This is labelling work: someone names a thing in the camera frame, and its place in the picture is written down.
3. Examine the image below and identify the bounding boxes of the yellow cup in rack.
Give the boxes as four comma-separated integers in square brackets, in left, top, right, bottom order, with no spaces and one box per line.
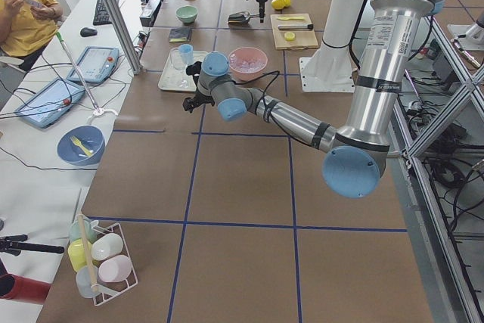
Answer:
[67,238,87,272]

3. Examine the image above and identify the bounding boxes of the green bowl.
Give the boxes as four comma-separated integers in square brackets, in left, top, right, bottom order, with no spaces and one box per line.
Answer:
[175,5,198,24]

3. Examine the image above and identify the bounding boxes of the blue bowl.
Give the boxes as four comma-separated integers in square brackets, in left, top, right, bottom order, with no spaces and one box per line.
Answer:
[57,125,105,166]

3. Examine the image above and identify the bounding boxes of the white wire cup rack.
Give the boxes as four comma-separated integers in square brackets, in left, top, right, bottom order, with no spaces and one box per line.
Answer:
[76,214,138,306]

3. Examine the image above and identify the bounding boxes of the half lemon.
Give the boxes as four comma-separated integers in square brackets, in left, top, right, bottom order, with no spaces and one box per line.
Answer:
[284,32,296,42]

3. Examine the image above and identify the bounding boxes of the clear wine glass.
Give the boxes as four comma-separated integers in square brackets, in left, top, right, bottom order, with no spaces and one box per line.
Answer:
[169,48,188,89]

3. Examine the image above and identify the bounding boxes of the yellow plastic fork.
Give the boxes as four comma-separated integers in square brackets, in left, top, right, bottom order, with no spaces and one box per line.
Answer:
[70,135,92,157]

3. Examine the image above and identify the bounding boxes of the teach pendant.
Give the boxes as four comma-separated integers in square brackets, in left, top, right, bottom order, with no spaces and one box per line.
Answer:
[14,78,85,129]
[76,46,119,85]

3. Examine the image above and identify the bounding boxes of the pink cup in rack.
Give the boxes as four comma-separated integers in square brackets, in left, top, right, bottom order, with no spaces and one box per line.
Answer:
[98,254,132,283]

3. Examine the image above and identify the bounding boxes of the cream bear tray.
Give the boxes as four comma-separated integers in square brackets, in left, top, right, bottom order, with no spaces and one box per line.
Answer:
[158,48,196,92]

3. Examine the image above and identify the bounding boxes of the person in yellow shirt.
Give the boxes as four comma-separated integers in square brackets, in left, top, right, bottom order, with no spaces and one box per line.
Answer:
[1,0,64,71]

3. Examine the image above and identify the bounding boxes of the red cylinder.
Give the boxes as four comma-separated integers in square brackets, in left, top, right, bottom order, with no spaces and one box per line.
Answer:
[1,274,51,304]

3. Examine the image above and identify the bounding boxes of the aluminium frame post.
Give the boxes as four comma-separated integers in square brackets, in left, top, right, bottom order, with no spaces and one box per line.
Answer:
[103,0,142,75]

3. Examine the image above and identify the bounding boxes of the grey cup in rack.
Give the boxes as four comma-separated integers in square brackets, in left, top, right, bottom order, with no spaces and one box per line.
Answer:
[76,266,99,298]

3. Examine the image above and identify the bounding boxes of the metal ice scoop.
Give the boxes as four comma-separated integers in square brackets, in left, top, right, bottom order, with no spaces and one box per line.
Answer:
[228,11,259,25]

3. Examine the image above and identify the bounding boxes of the yellow lemon front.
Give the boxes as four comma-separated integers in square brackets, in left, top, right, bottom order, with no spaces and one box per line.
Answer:
[271,0,286,11]

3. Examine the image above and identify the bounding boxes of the clear ice cubes pile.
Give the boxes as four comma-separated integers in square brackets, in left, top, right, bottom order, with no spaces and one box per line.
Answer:
[230,54,265,73]

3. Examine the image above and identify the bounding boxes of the light blue cup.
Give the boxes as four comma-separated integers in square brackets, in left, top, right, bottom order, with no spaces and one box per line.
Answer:
[178,44,194,66]

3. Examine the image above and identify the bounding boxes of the yellow plastic knife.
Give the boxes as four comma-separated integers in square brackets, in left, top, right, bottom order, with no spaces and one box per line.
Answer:
[277,16,306,21]

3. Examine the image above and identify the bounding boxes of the teach pendant far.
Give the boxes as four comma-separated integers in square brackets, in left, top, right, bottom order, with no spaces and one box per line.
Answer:
[76,46,119,85]

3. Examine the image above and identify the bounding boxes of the pink bowl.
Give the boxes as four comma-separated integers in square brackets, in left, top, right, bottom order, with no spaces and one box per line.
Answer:
[228,47,268,81]

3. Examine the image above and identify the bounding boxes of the teach pendant near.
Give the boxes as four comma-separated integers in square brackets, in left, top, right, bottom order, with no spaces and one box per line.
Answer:
[14,78,85,129]

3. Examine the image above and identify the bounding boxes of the green cup in rack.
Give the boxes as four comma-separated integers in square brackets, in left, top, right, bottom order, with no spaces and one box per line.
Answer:
[69,217,98,243]

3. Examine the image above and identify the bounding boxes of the steel muddler black tip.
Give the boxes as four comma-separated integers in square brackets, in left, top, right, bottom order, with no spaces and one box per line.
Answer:
[277,23,314,31]

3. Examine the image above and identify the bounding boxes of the black computer mouse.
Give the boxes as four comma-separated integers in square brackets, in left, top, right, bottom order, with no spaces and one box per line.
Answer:
[79,27,98,38]

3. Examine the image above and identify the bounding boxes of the black keyboard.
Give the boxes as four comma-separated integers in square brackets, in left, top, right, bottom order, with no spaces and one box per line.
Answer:
[92,0,112,26]

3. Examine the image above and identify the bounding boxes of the white cup in rack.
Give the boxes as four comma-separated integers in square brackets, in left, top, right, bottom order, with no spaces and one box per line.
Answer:
[91,233,123,261]

